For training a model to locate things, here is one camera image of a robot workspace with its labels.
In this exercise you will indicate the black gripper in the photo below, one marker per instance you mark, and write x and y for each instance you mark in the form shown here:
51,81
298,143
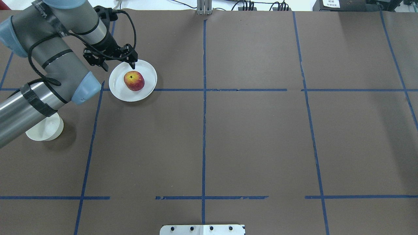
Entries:
109,44

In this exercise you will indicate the red yellow apple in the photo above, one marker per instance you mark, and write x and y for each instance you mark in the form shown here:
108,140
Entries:
134,80

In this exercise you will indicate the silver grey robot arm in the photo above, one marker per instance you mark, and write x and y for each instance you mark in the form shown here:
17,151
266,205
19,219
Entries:
37,33

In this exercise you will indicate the white round plate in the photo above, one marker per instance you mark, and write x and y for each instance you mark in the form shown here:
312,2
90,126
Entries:
120,90

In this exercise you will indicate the white bowl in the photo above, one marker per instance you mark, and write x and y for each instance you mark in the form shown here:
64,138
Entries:
46,130

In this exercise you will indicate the brown paper table cover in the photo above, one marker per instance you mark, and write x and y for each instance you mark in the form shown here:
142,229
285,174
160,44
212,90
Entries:
286,122

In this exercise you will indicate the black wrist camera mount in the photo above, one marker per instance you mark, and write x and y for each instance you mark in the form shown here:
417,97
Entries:
106,14

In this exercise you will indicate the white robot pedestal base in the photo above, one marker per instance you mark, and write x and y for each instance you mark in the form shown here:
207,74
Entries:
221,229

